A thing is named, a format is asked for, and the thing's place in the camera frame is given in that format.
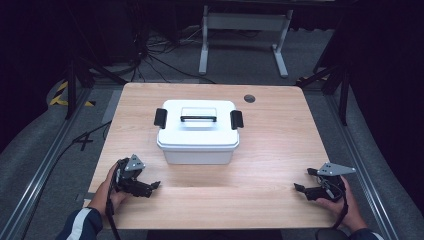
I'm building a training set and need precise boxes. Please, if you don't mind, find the white plastic storage box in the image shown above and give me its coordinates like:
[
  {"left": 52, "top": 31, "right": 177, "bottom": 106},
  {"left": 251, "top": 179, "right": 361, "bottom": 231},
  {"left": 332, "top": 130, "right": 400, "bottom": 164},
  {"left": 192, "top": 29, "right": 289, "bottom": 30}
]
[{"left": 157, "top": 139, "right": 240, "bottom": 166}]

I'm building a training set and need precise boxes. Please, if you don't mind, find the dark round seat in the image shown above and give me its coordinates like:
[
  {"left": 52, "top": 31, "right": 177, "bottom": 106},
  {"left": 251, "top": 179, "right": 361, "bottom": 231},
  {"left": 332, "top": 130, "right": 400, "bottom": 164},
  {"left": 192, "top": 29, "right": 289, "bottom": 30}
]
[{"left": 314, "top": 227, "right": 350, "bottom": 240}]

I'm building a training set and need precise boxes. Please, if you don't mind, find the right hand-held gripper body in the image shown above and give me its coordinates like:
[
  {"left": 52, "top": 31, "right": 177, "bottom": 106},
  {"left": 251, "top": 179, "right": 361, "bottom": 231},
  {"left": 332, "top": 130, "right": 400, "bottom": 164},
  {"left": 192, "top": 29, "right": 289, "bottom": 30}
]
[{"left": 304, "top": 161, "right": 357, "bottom": 203}]

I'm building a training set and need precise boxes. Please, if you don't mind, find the black box lid handle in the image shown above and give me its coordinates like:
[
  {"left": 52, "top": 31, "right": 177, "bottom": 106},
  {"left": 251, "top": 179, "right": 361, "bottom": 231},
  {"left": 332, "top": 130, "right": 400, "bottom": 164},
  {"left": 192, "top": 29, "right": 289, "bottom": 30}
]
[{"left": 179, "top": 114, "right": 218, "bottom": 123}]

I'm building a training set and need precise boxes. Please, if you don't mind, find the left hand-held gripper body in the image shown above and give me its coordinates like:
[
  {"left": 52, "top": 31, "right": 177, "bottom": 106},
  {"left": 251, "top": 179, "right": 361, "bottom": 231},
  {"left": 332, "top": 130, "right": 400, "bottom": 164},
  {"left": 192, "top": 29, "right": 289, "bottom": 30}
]
[{"left": 113, "top": 153, "right": 155, "bottom": 199}]

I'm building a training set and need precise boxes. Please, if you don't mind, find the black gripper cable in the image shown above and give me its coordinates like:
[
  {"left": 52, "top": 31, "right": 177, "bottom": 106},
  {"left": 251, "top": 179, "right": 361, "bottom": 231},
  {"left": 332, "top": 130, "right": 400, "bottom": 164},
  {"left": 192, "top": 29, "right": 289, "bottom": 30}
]
[
  {"left": 332, "top": 181, "right": 350, "bottom": 231},
  {"left": 105, "top": 160, "right": 123, "bottom": 240}
]

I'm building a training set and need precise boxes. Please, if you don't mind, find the white metal desk frame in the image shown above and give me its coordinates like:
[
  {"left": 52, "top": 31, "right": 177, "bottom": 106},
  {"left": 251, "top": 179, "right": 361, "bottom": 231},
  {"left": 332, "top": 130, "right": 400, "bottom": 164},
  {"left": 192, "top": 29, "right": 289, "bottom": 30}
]
[{"left": 198, "top": 4, "right": 295, "bottom": 79}]

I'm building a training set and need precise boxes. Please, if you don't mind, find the black metal stand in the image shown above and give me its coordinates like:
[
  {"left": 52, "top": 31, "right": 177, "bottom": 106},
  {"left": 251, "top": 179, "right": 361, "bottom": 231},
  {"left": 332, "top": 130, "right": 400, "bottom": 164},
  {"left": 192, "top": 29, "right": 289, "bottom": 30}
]
[
  {"left": 64, "top": 54, "right": 128, "bottom": 121},
  {"left": 295, "top": 61, "right": 352, "bottom": 127}
]

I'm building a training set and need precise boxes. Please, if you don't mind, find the black box latch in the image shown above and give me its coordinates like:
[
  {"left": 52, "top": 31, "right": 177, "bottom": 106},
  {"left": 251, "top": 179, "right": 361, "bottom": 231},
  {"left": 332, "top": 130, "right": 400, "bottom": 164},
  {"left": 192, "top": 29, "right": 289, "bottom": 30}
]
[
  {"left": 153, "top": 107, "right": 168, "bottom": 130},
  {"left": 229, "top": 109, "right": 245, "bottom": 131}
]

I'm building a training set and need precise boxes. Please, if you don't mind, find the aluminium floor rail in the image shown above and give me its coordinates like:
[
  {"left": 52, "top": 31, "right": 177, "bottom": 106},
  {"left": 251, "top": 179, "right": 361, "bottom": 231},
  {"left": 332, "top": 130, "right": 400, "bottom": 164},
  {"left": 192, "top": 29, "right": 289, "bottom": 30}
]
[
  {"left": 324, "top": 93, "right": 403, "bottom": 240},
  {"left": 0, "top": 87, "right": 93, "bottom": 240}
]

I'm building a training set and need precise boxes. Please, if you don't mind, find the white storage box lid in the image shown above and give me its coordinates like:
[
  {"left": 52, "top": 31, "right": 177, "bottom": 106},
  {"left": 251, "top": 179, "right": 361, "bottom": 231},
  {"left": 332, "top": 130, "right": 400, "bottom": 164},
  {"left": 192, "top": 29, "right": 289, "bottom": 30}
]
[{"left": 156, "top": 99, "right": 240, "bottom": 150}]

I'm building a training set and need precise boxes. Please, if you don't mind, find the person's right hand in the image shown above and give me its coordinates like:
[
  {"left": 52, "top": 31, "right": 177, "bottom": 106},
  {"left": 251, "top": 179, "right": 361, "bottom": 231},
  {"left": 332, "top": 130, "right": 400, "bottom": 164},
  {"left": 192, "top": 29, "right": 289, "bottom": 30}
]
[{"left": 315, "top": 175, "right": 368, "bottom": 233}]

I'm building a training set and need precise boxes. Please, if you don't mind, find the bundle of black floor cables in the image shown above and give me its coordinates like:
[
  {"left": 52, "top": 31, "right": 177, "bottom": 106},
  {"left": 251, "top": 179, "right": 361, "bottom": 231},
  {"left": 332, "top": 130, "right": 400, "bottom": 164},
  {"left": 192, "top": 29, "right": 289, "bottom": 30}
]
[{"left": 130, "top": 19, "right": 218, "bottom": 85}]

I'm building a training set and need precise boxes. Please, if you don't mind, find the person's left hand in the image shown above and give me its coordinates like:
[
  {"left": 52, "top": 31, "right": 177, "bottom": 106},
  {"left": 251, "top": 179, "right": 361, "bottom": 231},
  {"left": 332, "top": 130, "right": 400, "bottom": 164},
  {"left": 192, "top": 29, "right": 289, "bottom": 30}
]
[{"left": 87, "top": 162, "right": 130, "bottom": 218}]

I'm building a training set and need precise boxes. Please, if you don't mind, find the black floor cable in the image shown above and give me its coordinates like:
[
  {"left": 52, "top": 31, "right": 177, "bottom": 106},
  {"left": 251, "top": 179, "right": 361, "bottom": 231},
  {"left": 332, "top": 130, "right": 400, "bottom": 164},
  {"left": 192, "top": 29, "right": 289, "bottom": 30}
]
[{"left": 19, "top": 120, "right": 113, "bottom": 240}]

